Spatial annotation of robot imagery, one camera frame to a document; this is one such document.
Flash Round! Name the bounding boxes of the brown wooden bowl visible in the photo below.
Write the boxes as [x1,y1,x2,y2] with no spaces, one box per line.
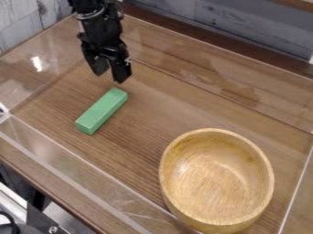
[159,128,275,234]

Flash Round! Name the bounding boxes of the black cable bottom left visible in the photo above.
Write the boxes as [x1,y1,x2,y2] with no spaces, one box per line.
[0,211,19,234]

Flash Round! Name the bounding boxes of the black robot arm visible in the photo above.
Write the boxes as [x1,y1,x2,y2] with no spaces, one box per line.
[66,0,132,83]

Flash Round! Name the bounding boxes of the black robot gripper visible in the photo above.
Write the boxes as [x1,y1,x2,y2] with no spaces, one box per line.
[77,10,132,84]

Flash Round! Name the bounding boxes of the green rectangular block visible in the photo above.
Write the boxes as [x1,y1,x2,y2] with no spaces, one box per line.
[74,88,128,135]

